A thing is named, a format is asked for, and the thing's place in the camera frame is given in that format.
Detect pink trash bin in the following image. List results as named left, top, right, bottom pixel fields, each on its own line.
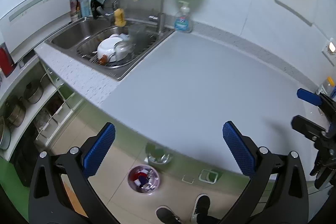
left=127, top=164, right=161, bottom=194

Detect orange floor mat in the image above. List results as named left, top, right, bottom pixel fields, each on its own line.
left=61, top=174, right=87, bottom=217

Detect white open shelf unit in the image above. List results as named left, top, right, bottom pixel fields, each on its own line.
left=1, top=55, right=84, bottom=161

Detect steel pot on shelf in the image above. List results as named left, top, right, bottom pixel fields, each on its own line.
left=23, top=80, right=44, bottom=104

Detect left black shoe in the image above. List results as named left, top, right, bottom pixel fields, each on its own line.
left=155, top=206, right=182, bottom=224

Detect clear soap pump bottle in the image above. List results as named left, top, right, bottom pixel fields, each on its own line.
left=174, top=1, right=193, bottom=33

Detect white bowls in sink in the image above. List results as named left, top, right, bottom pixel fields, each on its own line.
left=97, top=34, right=134, bottom=64

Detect stainless steel sink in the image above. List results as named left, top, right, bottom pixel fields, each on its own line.
left=46, top=17, right=173, bottom=81

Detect yellow sponge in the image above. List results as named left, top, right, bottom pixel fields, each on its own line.
left=114, top=8, right=126, bottom=27

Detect white countertop dishwasher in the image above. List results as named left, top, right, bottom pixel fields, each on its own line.
left=1, top=0, right=71, bottom=62

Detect white wall outlet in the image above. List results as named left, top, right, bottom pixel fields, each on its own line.
left=322, top=38, right=336, bottom=67

